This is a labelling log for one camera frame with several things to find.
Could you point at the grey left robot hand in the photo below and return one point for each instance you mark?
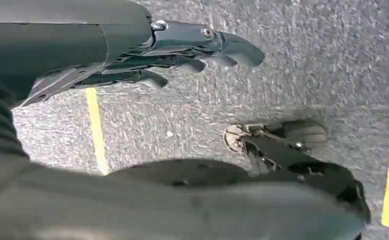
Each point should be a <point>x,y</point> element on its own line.
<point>65,39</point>

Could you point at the thin yellow tape line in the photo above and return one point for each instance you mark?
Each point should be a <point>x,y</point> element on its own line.
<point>96,132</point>

